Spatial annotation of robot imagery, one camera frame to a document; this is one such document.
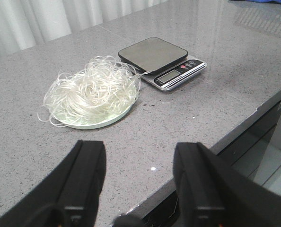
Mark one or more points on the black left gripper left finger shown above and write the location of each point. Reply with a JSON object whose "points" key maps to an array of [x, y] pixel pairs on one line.
{"points": [[68, 196]]}

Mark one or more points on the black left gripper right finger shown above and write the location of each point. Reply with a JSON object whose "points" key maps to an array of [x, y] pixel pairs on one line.
{"points": [[212, 194]]}

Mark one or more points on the white vermicelli noodle bundle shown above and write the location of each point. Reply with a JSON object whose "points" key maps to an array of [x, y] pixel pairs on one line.
{"points": [[100, 68]]}

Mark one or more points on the light green round plate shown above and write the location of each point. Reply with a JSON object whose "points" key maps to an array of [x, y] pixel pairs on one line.
{"points": [[92, 105]]}

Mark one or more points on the black silver kitchen scale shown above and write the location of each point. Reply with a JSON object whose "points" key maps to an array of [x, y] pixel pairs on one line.
{"points": [[162, 64]]}

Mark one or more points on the white pleated curtain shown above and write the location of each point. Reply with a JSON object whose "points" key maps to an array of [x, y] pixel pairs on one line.
{"points": [[27, 23]]}

